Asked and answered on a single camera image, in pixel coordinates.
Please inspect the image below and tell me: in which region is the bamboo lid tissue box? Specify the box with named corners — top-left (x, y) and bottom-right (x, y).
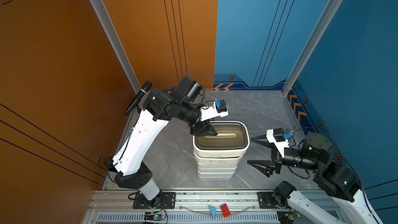
top-left (199, 177), bottom-right (232, 181)

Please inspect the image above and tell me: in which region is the left circuit board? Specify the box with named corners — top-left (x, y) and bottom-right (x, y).
top-left (143, 212), bottom-right (167, 224)

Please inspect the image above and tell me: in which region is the cream tissue box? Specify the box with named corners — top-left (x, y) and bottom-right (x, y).
top-left (193, 121), bottom-right (250, 158)

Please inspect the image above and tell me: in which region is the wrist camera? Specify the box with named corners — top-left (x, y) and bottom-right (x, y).
top-left (200, 100), bottom-right (229, 121)
top-left (266, 128), bottom-right (293, 158)

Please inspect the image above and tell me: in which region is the cream tissue box angled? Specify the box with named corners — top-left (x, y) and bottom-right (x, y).
top-left (194, 153), bottom-right (243, 165)

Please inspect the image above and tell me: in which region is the circuit board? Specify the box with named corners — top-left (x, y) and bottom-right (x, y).
top-left (277, 212), bottom-right (294, 224)
top-left (143, 212), bottom-right (167, 224)

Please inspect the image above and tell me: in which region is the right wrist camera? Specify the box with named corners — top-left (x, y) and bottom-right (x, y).
top-left (266, 128), bottom-right (293, 158)

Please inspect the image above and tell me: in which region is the black microphone on stand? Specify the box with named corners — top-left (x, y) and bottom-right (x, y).
top-left (124, 81), bottom-right (152, 116)

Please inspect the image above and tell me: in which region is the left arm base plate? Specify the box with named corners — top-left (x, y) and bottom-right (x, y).
top-left (133, 192), bottom-right (176, 209)

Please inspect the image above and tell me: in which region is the red block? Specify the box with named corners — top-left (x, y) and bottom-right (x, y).
top-left (220, 203), bottom-right (231, 218)

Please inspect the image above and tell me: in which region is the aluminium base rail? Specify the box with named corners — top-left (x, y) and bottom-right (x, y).
top-left (81, 189), bottom-right (355, 224)

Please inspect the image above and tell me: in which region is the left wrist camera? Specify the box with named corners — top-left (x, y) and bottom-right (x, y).
top-left (200, 100), bottom-right (229, 121)

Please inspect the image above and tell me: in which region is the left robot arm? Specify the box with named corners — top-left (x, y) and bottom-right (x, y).
top-left (104, 76), bottom-right (228, 206)

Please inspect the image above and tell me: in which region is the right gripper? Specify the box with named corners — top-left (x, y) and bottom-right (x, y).
top-left (248, 133), bottom-right (322, 179)

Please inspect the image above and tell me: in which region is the right circuit board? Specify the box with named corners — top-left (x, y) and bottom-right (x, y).
top-left (277, 212), bottom-right (294, 224)

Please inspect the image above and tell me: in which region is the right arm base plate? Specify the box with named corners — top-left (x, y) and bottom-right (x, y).
top-left (257, 191), bottom-right (279, 209)

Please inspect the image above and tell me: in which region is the grey lid tissue box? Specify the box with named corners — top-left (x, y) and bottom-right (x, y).
top-left (198, 173), bottom-right (234, 177)
top-left (198, 168), bottom-right (236, 174)
top-left (197, 163), bottom-right (237, 170)

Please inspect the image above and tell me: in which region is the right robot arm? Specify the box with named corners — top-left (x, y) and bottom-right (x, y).
top-left (247, 129), bottom-right (382, 224)

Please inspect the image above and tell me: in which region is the blue triangle piece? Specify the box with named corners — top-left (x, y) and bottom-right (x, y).
top-left (208, 205), bottom-right (217, 218)

